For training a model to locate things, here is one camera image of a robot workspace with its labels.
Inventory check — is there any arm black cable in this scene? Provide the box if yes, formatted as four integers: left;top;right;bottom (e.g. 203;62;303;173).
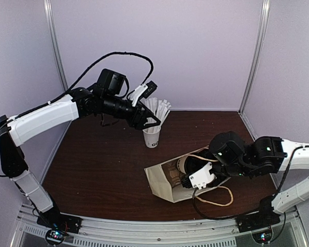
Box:
0;51;155;178
192;146;306;221

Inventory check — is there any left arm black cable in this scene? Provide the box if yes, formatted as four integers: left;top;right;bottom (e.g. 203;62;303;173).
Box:
0;51;155;178

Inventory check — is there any aluminium front rail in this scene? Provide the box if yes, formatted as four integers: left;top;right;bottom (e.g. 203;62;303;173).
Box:
10;203;307;247

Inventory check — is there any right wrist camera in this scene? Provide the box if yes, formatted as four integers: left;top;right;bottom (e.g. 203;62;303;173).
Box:
181;162;214;190

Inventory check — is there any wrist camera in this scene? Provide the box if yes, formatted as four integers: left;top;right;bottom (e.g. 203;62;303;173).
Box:
181;162;214;190
127;81;158;107

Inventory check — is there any cardboard cup carrier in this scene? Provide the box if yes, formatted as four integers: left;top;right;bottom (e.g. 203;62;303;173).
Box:
161;161;185;188

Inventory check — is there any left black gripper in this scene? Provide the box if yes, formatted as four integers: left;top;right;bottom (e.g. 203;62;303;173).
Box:
101;93;161;130

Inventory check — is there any brown paper bag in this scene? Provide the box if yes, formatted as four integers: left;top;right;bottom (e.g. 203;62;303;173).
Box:
144;146;230;203

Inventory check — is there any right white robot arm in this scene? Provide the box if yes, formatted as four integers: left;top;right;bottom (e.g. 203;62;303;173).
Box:
209;131;309;227

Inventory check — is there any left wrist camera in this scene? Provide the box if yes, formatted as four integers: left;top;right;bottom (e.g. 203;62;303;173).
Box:
127;81;158;107

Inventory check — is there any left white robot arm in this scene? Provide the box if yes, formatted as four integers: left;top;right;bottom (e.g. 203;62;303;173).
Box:
0;69;161;228

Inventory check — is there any black plastic cup lid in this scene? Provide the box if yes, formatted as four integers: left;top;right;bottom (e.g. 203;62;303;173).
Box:
184;156;209;174

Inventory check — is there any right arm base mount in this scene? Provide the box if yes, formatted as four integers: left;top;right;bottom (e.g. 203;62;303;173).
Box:
236;213;280;245

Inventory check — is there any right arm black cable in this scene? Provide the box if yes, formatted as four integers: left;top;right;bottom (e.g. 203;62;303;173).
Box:
192;146;306;221

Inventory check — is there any white wrapped straws bundle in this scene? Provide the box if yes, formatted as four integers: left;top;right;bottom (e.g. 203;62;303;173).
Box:
145;97;171;134

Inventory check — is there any white straw holder cup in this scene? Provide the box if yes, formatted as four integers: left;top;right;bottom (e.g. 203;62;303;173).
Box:
143;126;161;148

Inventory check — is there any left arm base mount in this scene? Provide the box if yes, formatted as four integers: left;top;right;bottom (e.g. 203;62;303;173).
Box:
37;214;82;246

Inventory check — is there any white paper coffee cup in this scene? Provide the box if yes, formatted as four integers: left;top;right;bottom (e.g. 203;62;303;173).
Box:
176;156;187;174

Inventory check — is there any aluminium frame post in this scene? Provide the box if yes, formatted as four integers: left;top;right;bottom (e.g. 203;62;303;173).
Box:
238;0;270;115
43;0;68;91

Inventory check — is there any right aluminium frame post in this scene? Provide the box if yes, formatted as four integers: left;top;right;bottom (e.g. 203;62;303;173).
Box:
238;0;270;115

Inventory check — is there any left aluminium frame post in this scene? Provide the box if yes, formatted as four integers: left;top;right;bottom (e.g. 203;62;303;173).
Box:
43;0;68;91

